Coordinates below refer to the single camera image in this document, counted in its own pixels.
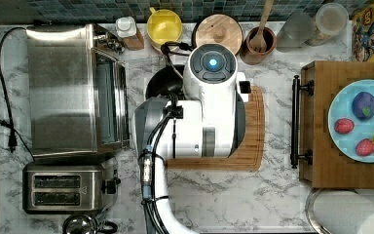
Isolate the black bowl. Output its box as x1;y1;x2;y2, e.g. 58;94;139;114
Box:
145;65;185;99

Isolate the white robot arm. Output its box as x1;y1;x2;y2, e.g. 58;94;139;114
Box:
132;44;247;234

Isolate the wooden cutting board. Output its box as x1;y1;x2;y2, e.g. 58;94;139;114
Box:
166;86;265;172

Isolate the brown wooden utensil holder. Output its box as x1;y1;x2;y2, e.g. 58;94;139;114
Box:
241;26;278;66

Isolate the black canister with wooden lid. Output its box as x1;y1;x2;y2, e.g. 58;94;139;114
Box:
192;14;243;55

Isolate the yellow mug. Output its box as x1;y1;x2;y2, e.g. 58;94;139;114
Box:
147;7;183;52

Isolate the small white-capped bottle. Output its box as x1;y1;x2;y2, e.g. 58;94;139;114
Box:
116;17;144;51

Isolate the stainless steel toaster oven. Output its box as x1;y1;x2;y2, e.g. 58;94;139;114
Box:
26;23;130;159

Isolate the wooden drawer box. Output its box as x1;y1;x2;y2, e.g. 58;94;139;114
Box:
290;60;374;189

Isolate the frosted glass jar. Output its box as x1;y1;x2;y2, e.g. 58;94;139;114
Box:
277;13;316;52

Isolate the metal paper towel holder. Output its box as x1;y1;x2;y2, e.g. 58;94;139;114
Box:
305;189;331;234

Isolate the stainless steel kettle lid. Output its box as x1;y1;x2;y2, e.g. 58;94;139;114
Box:
62;214;118;234

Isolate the red toy strawberry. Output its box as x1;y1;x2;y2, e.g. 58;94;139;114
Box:
334;118;355;135
355;138;374;156

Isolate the stainless steel two-slot toaster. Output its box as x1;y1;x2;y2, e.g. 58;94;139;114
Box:
22;157;121;215

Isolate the purple toy fruit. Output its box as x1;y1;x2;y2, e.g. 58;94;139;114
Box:
352;92;374;120

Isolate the white paper towel roll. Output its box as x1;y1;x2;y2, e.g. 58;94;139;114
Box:
313;191;374;234

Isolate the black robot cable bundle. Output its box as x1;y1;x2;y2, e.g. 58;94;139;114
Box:
137;41;193;234

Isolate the black power cord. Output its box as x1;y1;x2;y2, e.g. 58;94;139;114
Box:
0;26;35;162

